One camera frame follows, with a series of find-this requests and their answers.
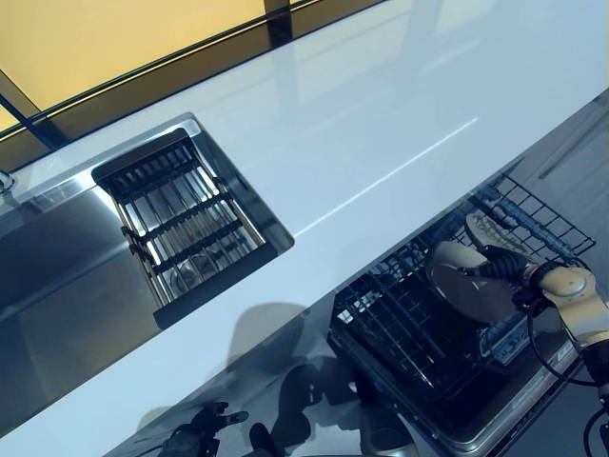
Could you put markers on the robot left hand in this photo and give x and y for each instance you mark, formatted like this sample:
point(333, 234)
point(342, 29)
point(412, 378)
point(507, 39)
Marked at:
point(200, 428)

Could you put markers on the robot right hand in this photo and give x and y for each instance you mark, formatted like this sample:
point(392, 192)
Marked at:
point(509, 266)

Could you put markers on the cream ceramic plate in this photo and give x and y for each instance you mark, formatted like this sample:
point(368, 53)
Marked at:
point(485, 228)
point(471, 290)

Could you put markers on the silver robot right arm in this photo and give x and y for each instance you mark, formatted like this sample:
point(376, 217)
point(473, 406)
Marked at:
point(571, 300)

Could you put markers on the white cabinet door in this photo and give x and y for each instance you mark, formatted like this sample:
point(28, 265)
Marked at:
point(575, 171)

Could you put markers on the black dish drainer rack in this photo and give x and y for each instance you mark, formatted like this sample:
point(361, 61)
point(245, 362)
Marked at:
point(190, 224)

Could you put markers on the stainless steel sink basin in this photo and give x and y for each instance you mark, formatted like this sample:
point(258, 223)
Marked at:
point(57, 262)

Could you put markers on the chrome pull-down faucet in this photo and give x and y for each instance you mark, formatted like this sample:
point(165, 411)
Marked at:
point(5, 183)

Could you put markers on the dark metal window frame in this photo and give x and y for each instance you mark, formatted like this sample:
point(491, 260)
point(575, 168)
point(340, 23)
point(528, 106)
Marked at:
point(278, 19)

